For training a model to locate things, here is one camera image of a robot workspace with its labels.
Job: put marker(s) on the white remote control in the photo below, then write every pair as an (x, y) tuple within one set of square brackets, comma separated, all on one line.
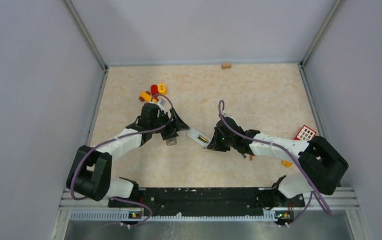
[(199, 137)]

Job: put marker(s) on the grey remote battery cover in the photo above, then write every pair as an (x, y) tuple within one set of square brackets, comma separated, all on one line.
[(171, 141)]

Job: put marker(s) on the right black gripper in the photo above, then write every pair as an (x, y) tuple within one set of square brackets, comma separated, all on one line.
[(215, 145)]

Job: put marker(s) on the red toy cylinder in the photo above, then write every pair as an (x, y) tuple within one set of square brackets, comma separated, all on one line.
[(154, 89)]

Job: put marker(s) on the small wooden block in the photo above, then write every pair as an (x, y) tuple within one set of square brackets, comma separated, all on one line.
[(226, 65)]

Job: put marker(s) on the grey slotted cable duct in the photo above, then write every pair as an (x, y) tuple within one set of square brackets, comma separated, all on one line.
[(126, 216)]

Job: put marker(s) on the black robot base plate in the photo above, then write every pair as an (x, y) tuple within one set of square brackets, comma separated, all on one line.
[(214, 201)]

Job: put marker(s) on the yellow round toy brick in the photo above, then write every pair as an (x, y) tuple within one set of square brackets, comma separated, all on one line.
[(162, 88)]

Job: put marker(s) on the yellow toy piece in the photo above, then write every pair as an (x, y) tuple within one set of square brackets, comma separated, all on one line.
[(286, 163)]

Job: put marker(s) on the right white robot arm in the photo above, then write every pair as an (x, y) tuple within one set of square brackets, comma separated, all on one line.
[(321, 167)]

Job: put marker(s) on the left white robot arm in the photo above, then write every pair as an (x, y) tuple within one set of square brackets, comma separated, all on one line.
[(90, 174)]

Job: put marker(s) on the red white toy panel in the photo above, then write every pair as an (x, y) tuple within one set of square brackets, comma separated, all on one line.
[(305, 134)]

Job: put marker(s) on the yellow toy car brick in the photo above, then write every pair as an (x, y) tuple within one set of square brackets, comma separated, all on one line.
[(147, 97)]

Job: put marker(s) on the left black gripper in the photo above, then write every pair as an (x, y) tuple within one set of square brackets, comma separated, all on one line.
[(178, 124)]

